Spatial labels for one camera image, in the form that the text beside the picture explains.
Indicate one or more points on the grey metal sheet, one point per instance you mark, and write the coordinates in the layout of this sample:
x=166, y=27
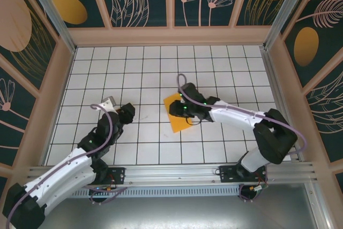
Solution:
x=171, y=213

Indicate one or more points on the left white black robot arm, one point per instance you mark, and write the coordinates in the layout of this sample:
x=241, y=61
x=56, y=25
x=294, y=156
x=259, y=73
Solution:
x=61, y=170

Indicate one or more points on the aluminium mounting rail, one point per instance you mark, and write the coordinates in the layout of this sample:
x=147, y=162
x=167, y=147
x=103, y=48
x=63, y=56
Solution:
x=171, y=175

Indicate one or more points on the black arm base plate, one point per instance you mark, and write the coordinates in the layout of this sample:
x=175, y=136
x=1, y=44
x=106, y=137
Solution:
x=119, y=171
x=227, y=176

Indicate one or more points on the short aluminium frame post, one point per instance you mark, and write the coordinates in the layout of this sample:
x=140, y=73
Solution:
x=317, y=207

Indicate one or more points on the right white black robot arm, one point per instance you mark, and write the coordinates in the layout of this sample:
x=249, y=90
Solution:
x=230, y=117

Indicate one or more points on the orange paper sheet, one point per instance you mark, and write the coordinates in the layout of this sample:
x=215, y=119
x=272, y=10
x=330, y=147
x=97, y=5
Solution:
x=179, y=124

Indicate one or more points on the aluminium table side rail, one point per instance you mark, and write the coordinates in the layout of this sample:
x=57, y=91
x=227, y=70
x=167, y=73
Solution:
x=280, y=105

